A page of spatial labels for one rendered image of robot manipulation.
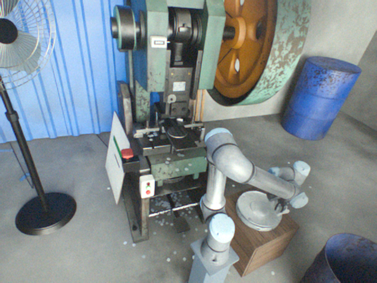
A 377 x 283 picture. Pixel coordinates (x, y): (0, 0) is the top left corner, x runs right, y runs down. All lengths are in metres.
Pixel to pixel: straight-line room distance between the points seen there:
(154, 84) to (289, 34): 0.67
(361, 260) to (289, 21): 1.42
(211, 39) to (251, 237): 1.15
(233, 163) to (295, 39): 0.66
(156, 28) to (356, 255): 1.69
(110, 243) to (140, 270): 0.30
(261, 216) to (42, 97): 2.14
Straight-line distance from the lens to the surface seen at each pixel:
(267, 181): 1.02
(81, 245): 1.95
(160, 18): 1.25
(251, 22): 1.49
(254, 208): 1.71
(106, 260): 1.86
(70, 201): 2.17
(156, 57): 1.28
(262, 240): 1.63
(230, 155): 0.90
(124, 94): 1.78
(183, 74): 1.41
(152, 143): 1.55
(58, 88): 2.66
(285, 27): 1.24
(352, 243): 1.84
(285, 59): 1.29
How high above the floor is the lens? 1.61
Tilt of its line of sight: 36 degrees down
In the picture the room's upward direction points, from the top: 8 degrees clockwise
